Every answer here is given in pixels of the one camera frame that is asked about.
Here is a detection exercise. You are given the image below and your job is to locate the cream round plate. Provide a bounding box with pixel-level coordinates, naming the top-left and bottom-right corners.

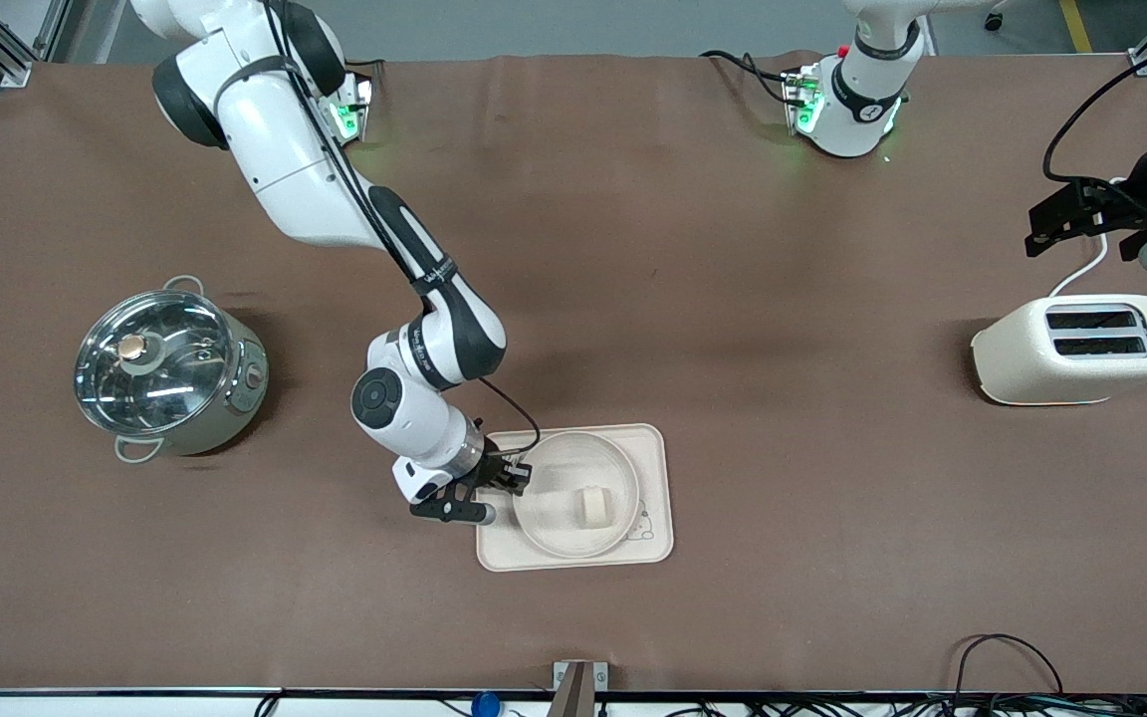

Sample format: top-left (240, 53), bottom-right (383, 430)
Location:
top-left (511, 431), bottom-right (641, 560)

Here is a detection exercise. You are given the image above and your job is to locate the cream rabbit print tray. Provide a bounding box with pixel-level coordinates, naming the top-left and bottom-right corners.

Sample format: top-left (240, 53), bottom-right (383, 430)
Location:
top-left (475, 423), bottom-right (675, 574)

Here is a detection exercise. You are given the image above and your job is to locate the cream two-slot toaster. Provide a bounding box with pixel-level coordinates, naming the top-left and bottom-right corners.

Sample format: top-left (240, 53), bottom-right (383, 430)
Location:
top-left (970, 294), bottom-right (1147, 407)

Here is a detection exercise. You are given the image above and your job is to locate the pale green electric pot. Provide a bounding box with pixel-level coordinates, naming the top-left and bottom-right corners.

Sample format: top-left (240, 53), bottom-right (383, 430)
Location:
top-left (74, 276), bottom-right (271, 465)

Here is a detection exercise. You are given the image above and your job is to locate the brown table cover mat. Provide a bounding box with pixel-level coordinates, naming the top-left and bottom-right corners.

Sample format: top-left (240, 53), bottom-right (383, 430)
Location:
top-left (0, 52), bottom-right (1147, 695)

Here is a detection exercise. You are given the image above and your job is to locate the glass pot lid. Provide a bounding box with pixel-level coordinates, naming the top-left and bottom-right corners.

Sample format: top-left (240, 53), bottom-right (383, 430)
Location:
top-left (74, 291), bottom-right (236, 436)

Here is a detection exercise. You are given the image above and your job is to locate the white toaster power cable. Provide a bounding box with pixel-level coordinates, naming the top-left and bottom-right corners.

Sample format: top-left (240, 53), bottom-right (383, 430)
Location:
top-left (1048, 178), bottom-right (1128, 299)

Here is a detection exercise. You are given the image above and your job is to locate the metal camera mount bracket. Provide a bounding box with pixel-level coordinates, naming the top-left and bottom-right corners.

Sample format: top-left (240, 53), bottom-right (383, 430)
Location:
top-left (553, 660), bottom-right (609, 692)

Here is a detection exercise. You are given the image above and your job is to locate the brown camera post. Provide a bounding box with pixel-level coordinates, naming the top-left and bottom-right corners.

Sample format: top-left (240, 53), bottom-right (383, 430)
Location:
top-left (545, 662), bottom-right (596, 717)

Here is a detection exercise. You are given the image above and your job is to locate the black arm base cable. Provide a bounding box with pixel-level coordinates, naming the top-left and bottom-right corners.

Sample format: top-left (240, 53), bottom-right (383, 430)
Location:
top-left (700, 49), bottom-right (796, 107)

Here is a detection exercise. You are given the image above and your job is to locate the black cable bundle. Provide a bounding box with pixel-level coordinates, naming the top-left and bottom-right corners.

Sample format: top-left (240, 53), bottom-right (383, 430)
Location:
top-left (633, 694), bottom-right (1147, 717)

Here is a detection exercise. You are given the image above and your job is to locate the black looped cable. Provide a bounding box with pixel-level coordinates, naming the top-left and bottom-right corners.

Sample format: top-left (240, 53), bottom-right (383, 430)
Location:
top-left (951, 633), bottom-right (1065, 717)

